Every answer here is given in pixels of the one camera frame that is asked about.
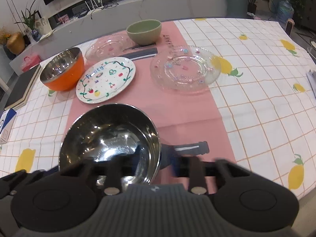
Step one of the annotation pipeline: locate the blue steel bowl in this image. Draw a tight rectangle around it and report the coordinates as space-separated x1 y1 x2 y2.
58 103 161 187

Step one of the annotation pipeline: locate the white fruity painted plate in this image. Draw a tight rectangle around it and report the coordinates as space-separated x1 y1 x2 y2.
75 57 136 104

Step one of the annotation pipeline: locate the clear glass plate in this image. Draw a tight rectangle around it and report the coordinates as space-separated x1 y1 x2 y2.
85 34 135 62
150 45 221 94

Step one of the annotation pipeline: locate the orange steel bowl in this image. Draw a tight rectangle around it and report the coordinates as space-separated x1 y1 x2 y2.
40 47 85 91

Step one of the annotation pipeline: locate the green ceramic bowl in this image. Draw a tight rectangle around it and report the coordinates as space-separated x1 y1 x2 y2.
126 19 162 46

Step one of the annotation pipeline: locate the white blue small box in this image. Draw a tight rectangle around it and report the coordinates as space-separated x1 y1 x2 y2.
0 109 17 144

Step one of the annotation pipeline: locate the black notebook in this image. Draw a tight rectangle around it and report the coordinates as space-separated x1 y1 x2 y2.
4 64 42 111

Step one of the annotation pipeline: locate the pink plastic basket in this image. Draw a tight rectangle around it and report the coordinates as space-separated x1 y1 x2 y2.
21 55 42 72

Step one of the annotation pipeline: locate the white tv console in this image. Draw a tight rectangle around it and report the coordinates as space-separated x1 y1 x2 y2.
10 0 227 75

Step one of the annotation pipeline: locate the golden vase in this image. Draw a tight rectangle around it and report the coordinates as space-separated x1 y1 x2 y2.
7 32 25 55

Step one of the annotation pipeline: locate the white wifi router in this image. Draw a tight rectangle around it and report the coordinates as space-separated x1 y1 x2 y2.
84 0 103 11

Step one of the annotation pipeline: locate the blue vase green plant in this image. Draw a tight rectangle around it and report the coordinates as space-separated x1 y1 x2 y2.
15 0 42 42

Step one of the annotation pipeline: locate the grey trash bin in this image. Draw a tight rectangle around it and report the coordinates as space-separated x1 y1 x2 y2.
227 0 248 18

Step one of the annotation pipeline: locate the blue water bottle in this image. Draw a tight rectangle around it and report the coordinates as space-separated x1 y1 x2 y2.
277 0 294 23

